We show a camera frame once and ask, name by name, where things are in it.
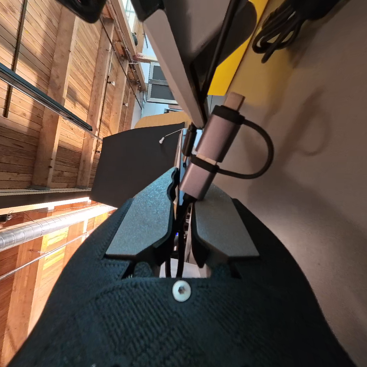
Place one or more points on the black board with wooden rim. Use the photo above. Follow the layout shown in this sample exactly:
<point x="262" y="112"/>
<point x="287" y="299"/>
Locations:
<point x="134" y="160"/>

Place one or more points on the grey partition panel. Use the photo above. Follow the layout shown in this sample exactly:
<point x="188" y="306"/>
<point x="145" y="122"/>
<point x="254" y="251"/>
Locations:
<point x="161" y="91"/>

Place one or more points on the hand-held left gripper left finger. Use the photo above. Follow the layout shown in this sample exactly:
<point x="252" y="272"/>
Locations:
<point x="146" y="218"/>

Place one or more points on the black ceiling light track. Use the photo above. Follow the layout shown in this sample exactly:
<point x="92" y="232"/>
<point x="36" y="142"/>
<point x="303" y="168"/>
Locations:
<point x="43" y="99"/>

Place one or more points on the yellow plastic bin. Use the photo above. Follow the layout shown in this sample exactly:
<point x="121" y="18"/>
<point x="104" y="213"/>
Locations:
<point x="243" y="48"/>

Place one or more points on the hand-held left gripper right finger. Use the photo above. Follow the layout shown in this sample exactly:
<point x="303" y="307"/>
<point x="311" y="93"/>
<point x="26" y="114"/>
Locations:
<point x="220" y="226"/>

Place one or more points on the silver ventilation duct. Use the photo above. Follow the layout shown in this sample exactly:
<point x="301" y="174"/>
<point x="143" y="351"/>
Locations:
<point x="34" y="229"/>

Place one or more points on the silver laptop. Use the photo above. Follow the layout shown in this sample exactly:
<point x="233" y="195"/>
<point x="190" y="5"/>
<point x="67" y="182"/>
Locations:
<point x="172" y="57"/>

